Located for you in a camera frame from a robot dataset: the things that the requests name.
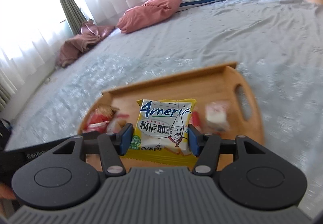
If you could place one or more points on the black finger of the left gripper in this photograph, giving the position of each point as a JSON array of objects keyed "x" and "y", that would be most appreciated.
[{"x": 13, "y": 160}]

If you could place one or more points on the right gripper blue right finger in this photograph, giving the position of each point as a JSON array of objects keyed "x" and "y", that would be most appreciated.
[{"x": 206, "y": 148}]

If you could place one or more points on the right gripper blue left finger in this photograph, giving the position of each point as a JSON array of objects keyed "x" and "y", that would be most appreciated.
[{"x": 111, "y": 147}]

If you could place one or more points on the yellow Ameria snack packet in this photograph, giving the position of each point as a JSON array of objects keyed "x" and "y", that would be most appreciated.
[{"x": 161, "y": 132}]

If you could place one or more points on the red white snack packet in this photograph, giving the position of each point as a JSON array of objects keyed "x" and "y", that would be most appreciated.
[{"x": 117, "y": 123}]

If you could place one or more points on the small red candy packet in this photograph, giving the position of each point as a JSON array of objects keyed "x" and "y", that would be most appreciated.
[{"x": 195, "y": 120}]

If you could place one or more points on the red snack bag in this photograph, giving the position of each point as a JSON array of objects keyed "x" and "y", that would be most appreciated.
[{"x": 103, "y": 113}]

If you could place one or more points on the white pink candy packet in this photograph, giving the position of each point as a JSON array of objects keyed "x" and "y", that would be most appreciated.
[{"x": 216, "y": 115}]

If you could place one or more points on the wooden serving tray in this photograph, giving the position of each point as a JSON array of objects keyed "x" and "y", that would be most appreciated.
[{"x": 210, "y": 84}]

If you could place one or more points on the mauve crumpled blanket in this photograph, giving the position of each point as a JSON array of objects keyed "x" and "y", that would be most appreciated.
[{"x": 73, "y": 48}]

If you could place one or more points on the snowflake bed cover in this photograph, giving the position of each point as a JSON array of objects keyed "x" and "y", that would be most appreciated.
[{"x": 277, "y": 44}]

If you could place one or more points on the grey green drape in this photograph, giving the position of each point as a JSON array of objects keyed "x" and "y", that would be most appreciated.
[{"x": 74, "y": 15}]

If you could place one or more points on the pink pillow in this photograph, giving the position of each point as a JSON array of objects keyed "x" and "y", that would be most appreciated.
[{"x": 148, "y": 14}]

